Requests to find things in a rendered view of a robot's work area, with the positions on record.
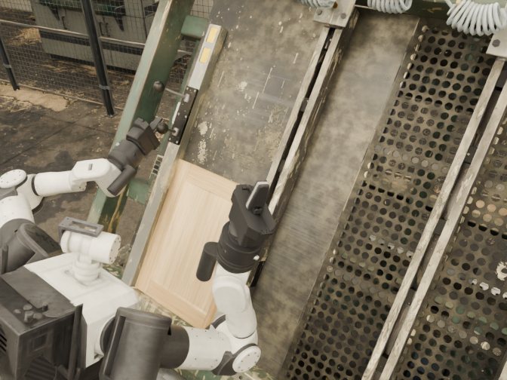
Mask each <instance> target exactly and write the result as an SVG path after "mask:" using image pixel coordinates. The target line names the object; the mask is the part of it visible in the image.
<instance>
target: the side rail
mask: <svg viewBox="0 0 507 380"><path fill-rule="evenodd" d="M194 2H195V0H160V2H159V4H158V8H157V11H156V13H155V17H154V20H153V22H152V26H151V29H150V31H149V35H148V38H147V41H146V45H145V47H144V50H143V54H142V56H141V59H140V63H139V66H138V68H137V72H136V75H135V77H134V81H133V84H132V86H131V90H130V93H129V95H128V99H127V102H126V104H125V107H124V111H123V113H122V116H121V120H120V122H119V125H118V129H117V131H116V134H115V138H114V140H113V143H112V147H111V149H110V151H111V150H112V149H113V148H114V147H115V146H116V143H119V142H120V141H121V140H122V139H126V140H127V139H128V138H127V137H126V134H127V133H128V132H129V131H130V130H131V129H132V128H133V127H134V126H133V123H134V122H135V121H136V120H137V119H138V118H142V119H143V120H144V121H146V122H147V123H148V124H151V123H152V122H153V121H154V120H155V116H156V113H157V111H158V107H159V104H160V102H161V98H162V95H163V93H164V91H163V92H162V93H157V92H155V91H154V89H153V84H154V83H155V82H157V81H162V82H163V83H164V85H165V86H166V84H167V80H168V78H169V75H170V73H171V69H172V66H173V64H174V60H175V57H176V55H177V51H178V49H179V46H180V42H181V40H182V37H183V36H182V35H181V33H180V32H181V29H182V27H183V23H184V20H185V18H186V15H187V14H189V15H190V14H191V11H192V7H193V5H194ZM128 185H129V183H128V184H127V185H126V186H125V187H124V190H123V192H122V193H121V194H120V195H118V196H115V197H108V196H106V195H105V193H104V192H103V190H102V189H101V188H100V187H99V186H98V188H97V192H96V194H95V197H94V201H93V203H92V206H91V210H90V212H89V215H88V219H87V222H92V223H95V224H98V225H103V226H104V228H103V230H102V231H104V232H108V233H111V234H115V233H116V230H117V227H118V224H119V222H120V219H121V215H122V213H123V210H124V206H125V204H126V201H127V199H128V197H127V196H126V195H125V194H126V191H127V189H128Z"/></svg>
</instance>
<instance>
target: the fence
mask: <svg viewBox="0 0 507 380"><path fill-rule="evenodd" d="M211 27H213V28H217V29H218V30H217V33H216V36H215V39H214V43H210V42H207V37H208V35H209V32H210V29H211ZM226 33H227V30H225V29H224V28H223V27H221V26H218V25H214V24H210V25H209V28H208V31H207V34H206V36H205V39H204V43H203V45H202V48H201V51H200V54H199V56H198V60H197V63H196V65H195V69H194V71H193V73H192V77H191V80H190V82H189V86H190V87H193V88H196V89H198V94H197V97H196V99H195V102H194V105H193V107H192V111H191V114H190V116H189V120H188V122H187V125H186V129H185V131H184V133H183V137H182V139H181V142H180V145H176V144H173V143H172V142H169V143H168V146H167V149H166V152H165V154H164V158H163V161H162V163H161V167H160V169H159V172H158V175H157V178H156V181H155V184H154V187H153V189H152V193H151V195H150V198H149V202H148V204H147V207H146V210H145V213H144V215H143V219H142V222H141V224H140V227H139V230H138V232H137V236H136V239H135V241H134V245H133V247H132V250H131V254H130V256H129V259H128V263H127V265H126V267H125V270H124V274H123V276H122V279H121V281H122V282H124V283H125V284H127V285H128V286H129V287H135V284H136V282H137V278H138V275H139V273H140V269H141V267H142V264H143V260H144V259H145V256H146V252H147V250H148V247H149V244H150V241H151V239H152V235H153V232H154V230H155V227H156V224H157V221H158V218H159V216H160V213H161V209H162V207H163V204H164V201H165V198H166V196H167V192H168V189H169V187H170V185H171V181H172V179H173V176H174V172H175V170H176V168H177V164H178V161H179V159H183V156H184V154H185V151H186V147H187V145H188V142H189V139H190V136H191V134H192V130H193V128H194V126H195V122H196V119H197V117H198V113H199V111H200V108H201V104H202V102H203V99H204V96H205V94H206V91H207V87H208V85H209V83H210V79H211V76H212V74H213V71H214V68H215V65H216V63H217V59H218V56H219V55H220V51H221V48H222V46H223V42H224V40H225V37H226ZM204 48H210V53H209V56H208V59H207V62H206V63H202V62H200V59H201V55H202V52H203V50H204Z"/></svg>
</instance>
